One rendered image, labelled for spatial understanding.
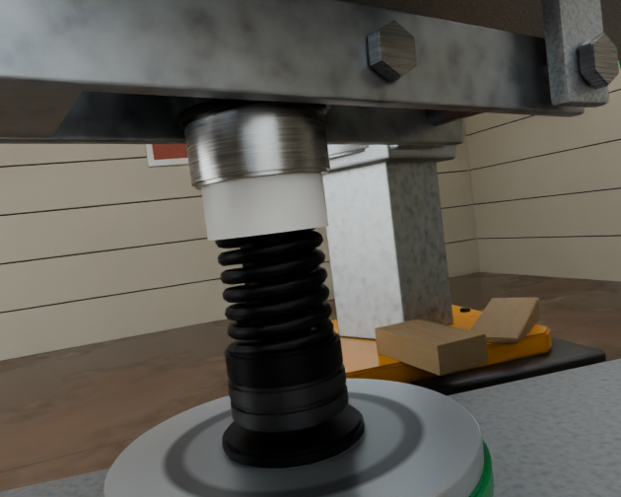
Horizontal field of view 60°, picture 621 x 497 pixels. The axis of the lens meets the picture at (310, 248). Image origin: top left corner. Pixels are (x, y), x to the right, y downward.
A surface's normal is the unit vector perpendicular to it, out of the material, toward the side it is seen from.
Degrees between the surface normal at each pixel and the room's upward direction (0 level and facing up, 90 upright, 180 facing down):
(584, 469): 0
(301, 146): 90
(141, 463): 0
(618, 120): 90
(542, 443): 0
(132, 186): 90
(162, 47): 90
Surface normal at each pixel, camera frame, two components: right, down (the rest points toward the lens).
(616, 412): -0.12, -0.99
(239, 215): -0.30, 0.09
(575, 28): 0.54, -0.02
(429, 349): -0.91, 0.13
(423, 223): 0.70, -0.05
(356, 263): -0.70, 0.12
